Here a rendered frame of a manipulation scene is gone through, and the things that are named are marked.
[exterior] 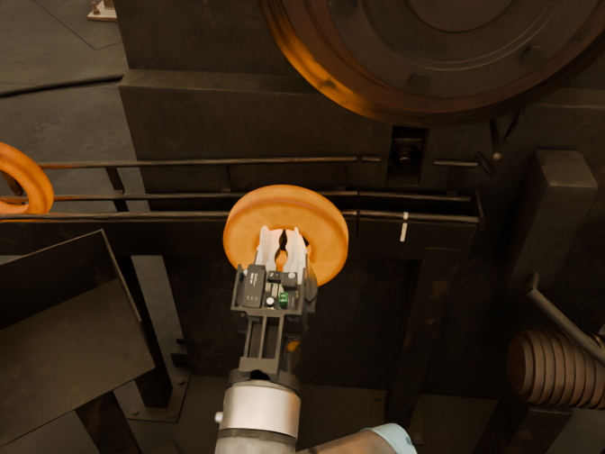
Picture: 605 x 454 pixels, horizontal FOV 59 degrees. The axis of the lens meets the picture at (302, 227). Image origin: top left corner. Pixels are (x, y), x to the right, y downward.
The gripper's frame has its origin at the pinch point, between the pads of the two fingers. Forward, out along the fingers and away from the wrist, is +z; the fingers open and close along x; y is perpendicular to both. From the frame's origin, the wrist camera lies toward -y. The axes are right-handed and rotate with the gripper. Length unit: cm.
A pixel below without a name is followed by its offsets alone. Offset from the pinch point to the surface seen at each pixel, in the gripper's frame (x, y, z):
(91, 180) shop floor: 93, -108, 83
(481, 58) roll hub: -21.4, 14.0, 15.3
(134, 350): 23.4, -21.3, -9.8
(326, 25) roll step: -3.8, 14.7, 19.4
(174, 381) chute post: 37, -87, 3
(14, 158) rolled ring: 49, -13, 19
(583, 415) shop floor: -71, -90, 3
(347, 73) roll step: -6.5, 7.5, 19.5
